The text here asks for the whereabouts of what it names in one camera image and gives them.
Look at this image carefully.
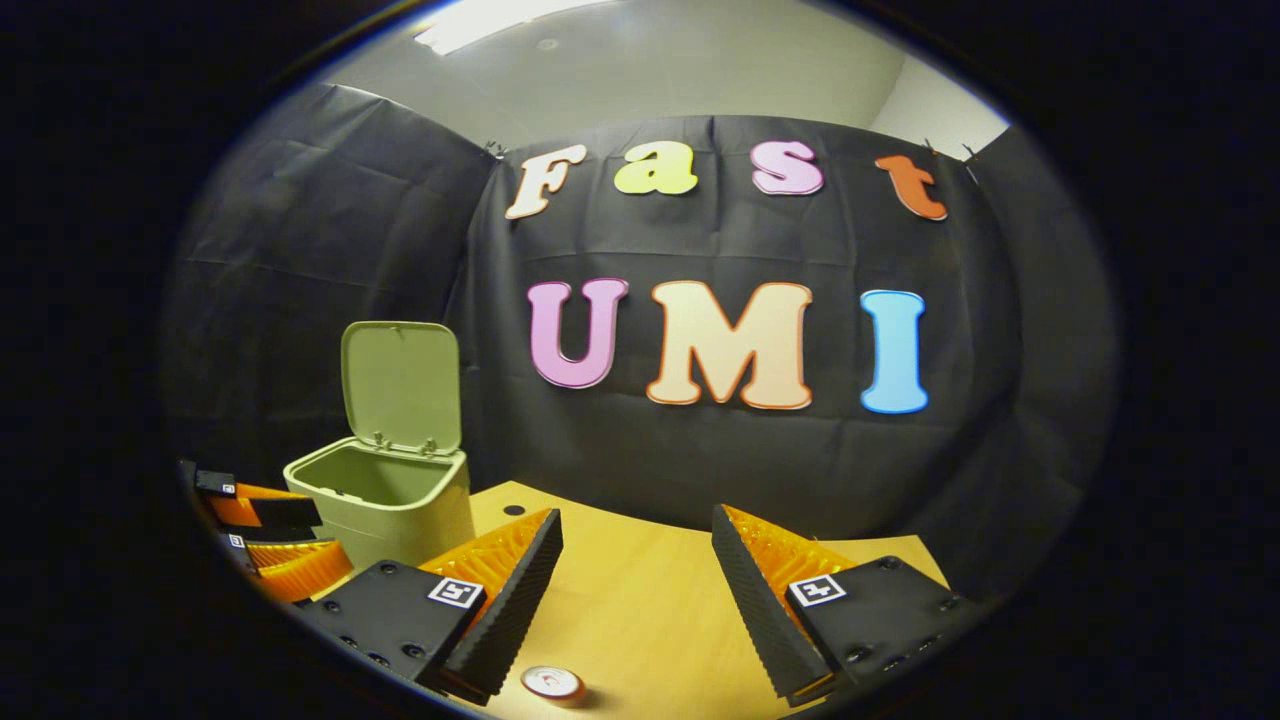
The pale green desktop garbage bin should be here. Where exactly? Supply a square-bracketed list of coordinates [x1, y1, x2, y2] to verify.
[283, 320, 476, 571]

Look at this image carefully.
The wooden desktop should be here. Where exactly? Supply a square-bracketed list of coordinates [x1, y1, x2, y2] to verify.
[310, 480, 951, 720]

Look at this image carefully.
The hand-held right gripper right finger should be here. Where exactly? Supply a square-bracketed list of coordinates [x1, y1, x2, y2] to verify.
[710, 503, 986, 708]

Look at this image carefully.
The black backdrop cloth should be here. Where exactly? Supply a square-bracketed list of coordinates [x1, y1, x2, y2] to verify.
[160, 82, 1119, 601]

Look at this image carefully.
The red and white pop can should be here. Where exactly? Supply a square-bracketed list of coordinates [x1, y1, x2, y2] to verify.
[520, 665, 586, 708]

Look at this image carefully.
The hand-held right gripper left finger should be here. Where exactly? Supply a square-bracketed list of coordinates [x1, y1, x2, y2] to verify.
[298, 507, 566, 708]

